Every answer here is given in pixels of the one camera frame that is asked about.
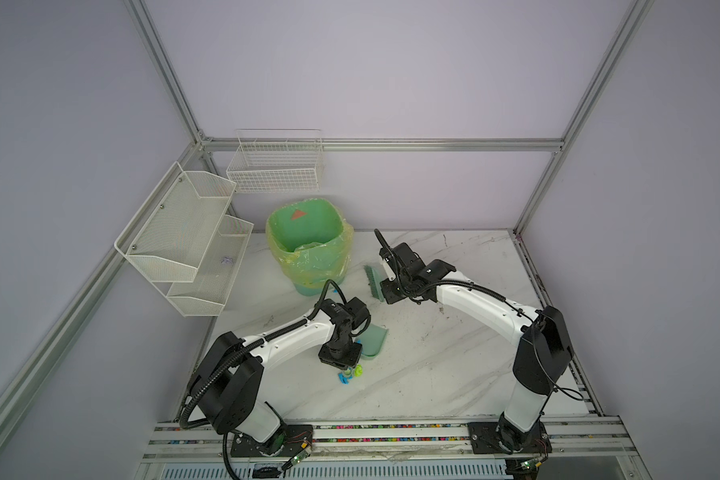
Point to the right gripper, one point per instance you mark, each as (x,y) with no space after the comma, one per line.
(388,296)

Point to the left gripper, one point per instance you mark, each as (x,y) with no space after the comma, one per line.
(351,361)

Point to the green plastic dustpan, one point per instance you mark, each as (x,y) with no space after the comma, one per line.
(372,341)

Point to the green hand brush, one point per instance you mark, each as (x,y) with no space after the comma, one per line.
(374,278)

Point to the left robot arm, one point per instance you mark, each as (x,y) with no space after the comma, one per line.
(223,391)

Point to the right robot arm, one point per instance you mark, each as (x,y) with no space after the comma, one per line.
(543,346)

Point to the yellow bin liner bag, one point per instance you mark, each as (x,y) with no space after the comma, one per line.
(312,258)

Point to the green trash bin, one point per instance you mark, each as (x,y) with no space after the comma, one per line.
(309,240)

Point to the lower white mesh shelf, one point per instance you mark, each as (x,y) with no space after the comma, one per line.
(208,294)

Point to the white mesh shelf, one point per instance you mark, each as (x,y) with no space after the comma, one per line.
(208,294)
(167,239)

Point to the upper white mesh shelf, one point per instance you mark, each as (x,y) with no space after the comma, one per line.
(167,239)

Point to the white wire basket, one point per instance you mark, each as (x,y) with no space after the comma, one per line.
(277,161)

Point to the aluminium frame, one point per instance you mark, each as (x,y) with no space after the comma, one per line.
(22,392)

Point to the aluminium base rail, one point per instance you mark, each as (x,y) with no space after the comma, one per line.
(589,447)

